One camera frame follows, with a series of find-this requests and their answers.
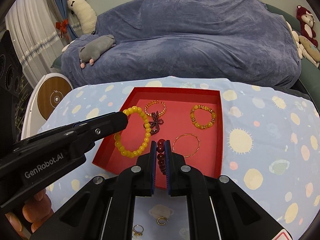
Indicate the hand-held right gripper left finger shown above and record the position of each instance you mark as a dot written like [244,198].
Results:
[151,170]

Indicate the black speaker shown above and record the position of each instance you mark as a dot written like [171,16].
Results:
[10,75]

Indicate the red ribbon bow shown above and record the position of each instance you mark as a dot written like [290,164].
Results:
[62,26]

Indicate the thin gold bangle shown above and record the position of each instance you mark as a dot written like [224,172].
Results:
[199,143]

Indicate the light blue printed sheet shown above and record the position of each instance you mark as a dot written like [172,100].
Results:
[262,142]

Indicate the red monkey plush toy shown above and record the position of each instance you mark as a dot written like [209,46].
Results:
[306,17]

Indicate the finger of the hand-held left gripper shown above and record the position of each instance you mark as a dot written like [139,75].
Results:
[82,123]
[110,127]

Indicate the silver tinsel garland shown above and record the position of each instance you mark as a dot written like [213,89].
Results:
[37,47]

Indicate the beige cookie plush toy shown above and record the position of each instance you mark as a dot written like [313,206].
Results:
[308,46]

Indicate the person's left hand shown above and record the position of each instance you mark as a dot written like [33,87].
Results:
[32,212]

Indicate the blue velvet blanket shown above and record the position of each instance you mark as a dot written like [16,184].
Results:
[200,42]

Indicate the white cow plush toy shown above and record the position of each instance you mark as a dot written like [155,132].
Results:
[85,15]

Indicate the white curtain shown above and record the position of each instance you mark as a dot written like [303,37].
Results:
[30,30]

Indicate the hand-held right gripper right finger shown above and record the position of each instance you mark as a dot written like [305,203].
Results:
[170,170]

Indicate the white round wooden-top stool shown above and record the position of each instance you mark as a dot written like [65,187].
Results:
[53,95]

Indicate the textured gold bangle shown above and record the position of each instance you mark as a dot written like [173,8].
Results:
[147,107]

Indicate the red cardboard box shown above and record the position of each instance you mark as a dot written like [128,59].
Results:
[207,155]

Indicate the grey plush toy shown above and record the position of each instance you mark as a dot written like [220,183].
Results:
[96,46]

